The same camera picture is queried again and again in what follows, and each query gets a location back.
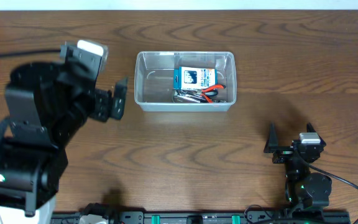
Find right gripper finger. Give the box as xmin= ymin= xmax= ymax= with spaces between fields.
xmin=306 ymin=123 xmax=326 ymax=146
xmin=264 ymin=123 xmax=278 ymax=153

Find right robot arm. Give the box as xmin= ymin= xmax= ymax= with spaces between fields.
xmin=264 ymin=123 xmax=332 ymax=220

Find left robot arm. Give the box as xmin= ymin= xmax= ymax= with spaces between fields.
xmin=0 ymin=62 xmax=128 ymax=223

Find left black cable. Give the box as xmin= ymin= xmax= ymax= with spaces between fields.
xmin=0 ymin=49 xmax=62 ymax=62

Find silver combination wrench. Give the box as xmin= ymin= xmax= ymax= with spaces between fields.
xmin=175 ymin=92 xmax=227 ymax=103

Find right black cable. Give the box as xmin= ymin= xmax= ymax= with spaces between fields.
xmin=293 ymin=149 xmax=358 ymax=224

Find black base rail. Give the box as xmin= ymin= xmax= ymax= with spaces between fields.
xmin=49 ymin=203 xmax=351 ymax=224

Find clear plastic storage box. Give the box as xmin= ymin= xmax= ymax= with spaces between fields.
xmin=134 ymin=51 xmax=237 ymax=112

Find small steel hammer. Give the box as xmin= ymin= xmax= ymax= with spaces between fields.
xmin=173 ymin=90 xmax=218 ymax=103

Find black cable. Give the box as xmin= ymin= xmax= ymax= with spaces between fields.
xmin=293 ymin=149 xmax=358 ymax=224
xmin=0 ymin=49 xmax=62 ymax=62

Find blue white cardboard box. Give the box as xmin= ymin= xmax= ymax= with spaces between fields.
xmin=173 ymin=67 xmax=218 ymax=90

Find red handled pliers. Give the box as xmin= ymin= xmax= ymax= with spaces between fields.
xmin=200 ymin=84 xmax=226 ymax=103

